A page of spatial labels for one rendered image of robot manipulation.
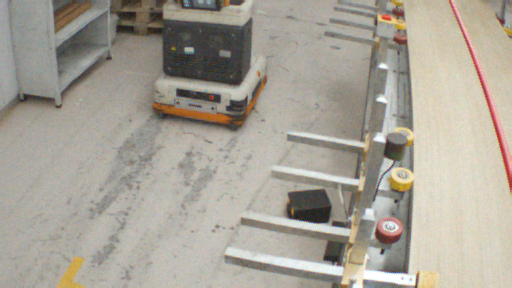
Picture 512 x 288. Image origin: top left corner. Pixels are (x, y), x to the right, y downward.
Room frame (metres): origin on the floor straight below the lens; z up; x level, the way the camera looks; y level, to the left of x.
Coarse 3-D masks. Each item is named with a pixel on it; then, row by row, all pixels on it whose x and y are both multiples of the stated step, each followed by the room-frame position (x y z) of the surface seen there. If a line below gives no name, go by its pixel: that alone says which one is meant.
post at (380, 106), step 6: (378, 96) 1.33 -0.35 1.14; (384, 96) 1.33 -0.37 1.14; (378, 102) 1.31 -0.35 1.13; (384, 102) 1.31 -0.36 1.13; (378, 108) 1.31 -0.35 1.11; (384, 108) 1.31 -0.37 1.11; (378, 114) 1.31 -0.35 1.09; (384, 114) 1.31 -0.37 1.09; (378, 120) 1.31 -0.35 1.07; (372, 126) 1.31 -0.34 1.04; (378, 126) 1.31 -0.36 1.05; (372, 132) 1.31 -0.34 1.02; (366, 162) 1.31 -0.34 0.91; (366, 168) 1.31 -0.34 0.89
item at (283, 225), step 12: (252, 216) 1.10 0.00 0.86; (264, 216) 1.11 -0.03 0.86; (264, 228) 1.09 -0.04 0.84; (276, 228) 1.08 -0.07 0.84; (288, 228) 1.07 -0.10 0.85; (300, 228) 1.06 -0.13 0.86; (312, 228) 1.06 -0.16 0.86; (324, 228) 1.06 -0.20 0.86; (336, 228) 1.07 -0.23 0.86; (336, 240) 1.04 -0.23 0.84; (372, 240) 1.02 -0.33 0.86
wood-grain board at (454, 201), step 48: (432, 0) 3.39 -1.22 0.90; (432, 48) 2.39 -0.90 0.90; (480, 48) 2.52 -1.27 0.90; (432, 96) 1.83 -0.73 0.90; (480, 96) 1.88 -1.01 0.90; (432, 144) 1.46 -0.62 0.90; (480, 144) 1.48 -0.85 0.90; (432, 192) 1.18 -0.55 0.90; (480, 192) 1.18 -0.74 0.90; (432, 240) 0.97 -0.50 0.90; (480, 240) 0.96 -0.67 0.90
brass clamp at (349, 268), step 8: (344, 256) 0.87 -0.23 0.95; (368, 256) 0.86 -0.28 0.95; (344, 264) 0.85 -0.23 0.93; (352, 264) 0.82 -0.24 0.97; (360, 264) 0.82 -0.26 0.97; (344, 272) 0.79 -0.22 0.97; (352, 272) 0.79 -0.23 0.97; (360, 272) 0.79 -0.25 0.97; (344, 280) 0.77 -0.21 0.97; (360, 280) 0.76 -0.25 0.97
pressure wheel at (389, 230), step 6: (378, 222) 1.04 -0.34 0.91; (384, 222) 1.04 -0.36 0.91; (390, 222) 1.04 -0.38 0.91; (396, 222) 1.04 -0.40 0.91; (378, 228) 1.02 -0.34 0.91; (384, 228) 1.02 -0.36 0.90; (390, 228) 1.02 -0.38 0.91; (396, 228) 1.02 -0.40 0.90; (402, 228) 1.01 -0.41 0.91; (378, 234) 1.01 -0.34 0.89; (384, 234) 0.99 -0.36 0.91; (390, 234) 0.99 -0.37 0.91; (396, 234) 0.99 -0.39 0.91; (378, 240) 1.00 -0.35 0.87; (384, 240) 0.99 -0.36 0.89; (390, 240) 0.98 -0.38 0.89; (396, 240) 0.99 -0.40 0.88
